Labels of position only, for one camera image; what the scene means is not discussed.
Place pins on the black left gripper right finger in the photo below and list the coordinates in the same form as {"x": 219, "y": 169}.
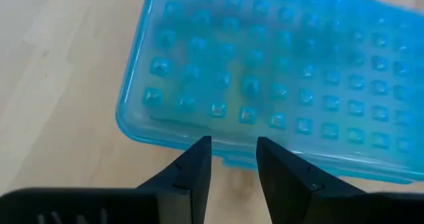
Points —
{"x": 285, "y": 184}

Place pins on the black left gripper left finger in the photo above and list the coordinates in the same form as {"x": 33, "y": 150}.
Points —
{"x": 189, "y": 177}

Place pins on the blue studded pencil box lid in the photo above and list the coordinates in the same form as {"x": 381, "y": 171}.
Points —
{"x": 265, "y": 68}

